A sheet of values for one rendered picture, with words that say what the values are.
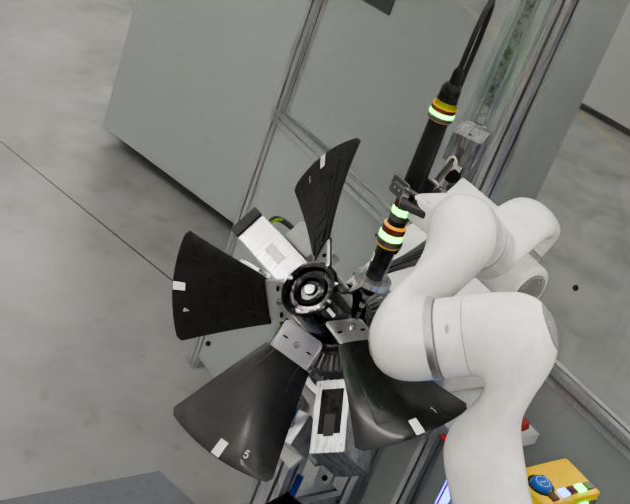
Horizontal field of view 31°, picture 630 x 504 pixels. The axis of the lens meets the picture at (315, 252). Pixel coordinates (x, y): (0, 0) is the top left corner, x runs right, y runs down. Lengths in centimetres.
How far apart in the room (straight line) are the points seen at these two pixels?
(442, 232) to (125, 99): 381
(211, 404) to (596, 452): 96
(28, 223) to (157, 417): 115
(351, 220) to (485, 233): 178
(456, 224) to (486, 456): 29
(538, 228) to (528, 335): 40
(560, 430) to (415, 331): 139
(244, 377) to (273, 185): 144
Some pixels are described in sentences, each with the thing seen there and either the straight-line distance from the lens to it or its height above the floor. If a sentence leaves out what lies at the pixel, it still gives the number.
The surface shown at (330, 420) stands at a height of 102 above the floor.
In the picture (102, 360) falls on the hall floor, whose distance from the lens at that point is 386.
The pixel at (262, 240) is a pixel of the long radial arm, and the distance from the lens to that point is 247.
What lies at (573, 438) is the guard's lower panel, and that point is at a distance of 272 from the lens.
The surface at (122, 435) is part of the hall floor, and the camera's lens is 359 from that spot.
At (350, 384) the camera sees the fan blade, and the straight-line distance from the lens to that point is 203.
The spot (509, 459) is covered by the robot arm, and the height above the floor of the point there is 150.
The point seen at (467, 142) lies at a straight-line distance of 255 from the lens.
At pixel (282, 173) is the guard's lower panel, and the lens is 347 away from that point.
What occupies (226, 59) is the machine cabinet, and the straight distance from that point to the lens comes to 471.
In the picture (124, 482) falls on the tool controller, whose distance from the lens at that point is 157.
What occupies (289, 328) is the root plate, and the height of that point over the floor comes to 114.
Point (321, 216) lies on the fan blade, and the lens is 228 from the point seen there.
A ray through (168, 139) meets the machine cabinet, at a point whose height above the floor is 20.
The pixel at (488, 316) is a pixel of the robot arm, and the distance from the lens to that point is 136.
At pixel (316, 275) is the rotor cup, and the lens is 215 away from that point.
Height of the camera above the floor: 227
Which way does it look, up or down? 28 degrees down
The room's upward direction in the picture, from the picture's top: 21 degrees clockwise
